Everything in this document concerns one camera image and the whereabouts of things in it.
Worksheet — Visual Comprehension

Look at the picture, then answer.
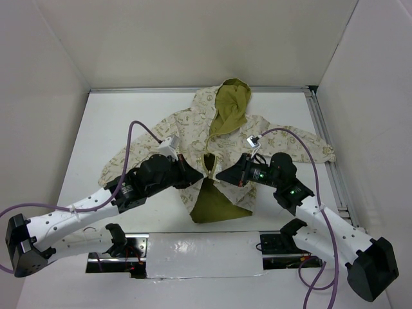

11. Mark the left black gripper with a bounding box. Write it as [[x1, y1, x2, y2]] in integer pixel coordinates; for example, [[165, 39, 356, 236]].
[[146, 153, 203, 197]]

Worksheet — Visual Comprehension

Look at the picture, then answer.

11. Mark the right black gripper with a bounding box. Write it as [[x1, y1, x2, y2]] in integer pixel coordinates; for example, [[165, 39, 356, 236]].
[[216, 152, 281, 188]]

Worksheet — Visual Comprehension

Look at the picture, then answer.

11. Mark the cream printed hooded jacket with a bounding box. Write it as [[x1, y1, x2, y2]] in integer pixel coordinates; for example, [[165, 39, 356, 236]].
[[98, 79, 336, 223]]

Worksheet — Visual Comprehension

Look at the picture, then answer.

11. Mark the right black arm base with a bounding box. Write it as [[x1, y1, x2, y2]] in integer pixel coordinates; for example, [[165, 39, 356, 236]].
[[255, 232, 322, 270]]

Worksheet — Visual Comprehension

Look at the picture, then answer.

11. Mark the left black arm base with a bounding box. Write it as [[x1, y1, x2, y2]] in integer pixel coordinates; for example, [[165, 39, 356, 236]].
[[86, 223, 149, 279]]

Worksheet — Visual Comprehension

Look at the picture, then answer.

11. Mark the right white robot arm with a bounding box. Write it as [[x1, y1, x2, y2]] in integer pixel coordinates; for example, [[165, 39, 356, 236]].
[[216, 153, 399, 302]]

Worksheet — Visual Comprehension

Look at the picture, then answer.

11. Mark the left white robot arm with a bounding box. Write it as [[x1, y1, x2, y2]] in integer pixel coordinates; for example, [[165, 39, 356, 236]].
[[5, 154, 203, 277]]

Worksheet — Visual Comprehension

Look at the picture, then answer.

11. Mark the white foil tape panel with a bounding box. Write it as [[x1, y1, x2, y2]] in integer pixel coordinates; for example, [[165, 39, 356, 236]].
[[146, 232, 264, 279]]

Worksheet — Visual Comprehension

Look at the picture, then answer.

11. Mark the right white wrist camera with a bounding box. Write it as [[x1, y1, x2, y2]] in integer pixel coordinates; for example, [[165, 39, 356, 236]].
[[247, 135, 261, 159]]

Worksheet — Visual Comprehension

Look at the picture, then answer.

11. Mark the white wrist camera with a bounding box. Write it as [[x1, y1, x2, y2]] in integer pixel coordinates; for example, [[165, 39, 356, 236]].
[[158, 135, 180, 161], [247, 135, 261, 159]]

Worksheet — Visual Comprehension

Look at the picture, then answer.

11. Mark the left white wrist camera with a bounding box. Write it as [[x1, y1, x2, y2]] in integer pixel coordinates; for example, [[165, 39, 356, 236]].
[[158, 135, 180, 161]]

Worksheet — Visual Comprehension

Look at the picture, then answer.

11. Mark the aluminium frame rail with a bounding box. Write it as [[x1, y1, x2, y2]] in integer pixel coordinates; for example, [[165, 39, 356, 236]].
[[71, 86, 359, 232]]

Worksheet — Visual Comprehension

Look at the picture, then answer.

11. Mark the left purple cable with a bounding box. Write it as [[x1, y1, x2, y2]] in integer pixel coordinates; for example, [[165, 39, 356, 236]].
[[0, 120, 165, 274]]

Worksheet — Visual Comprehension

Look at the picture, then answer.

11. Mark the purple cable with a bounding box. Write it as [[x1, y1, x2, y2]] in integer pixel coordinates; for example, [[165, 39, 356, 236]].
[[257, 127, 339, 309], [0, 120, 165, 274]]

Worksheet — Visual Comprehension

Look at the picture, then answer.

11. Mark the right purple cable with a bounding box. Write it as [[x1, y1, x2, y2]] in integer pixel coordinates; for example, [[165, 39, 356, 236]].
[[257, 127, 339, 309]]

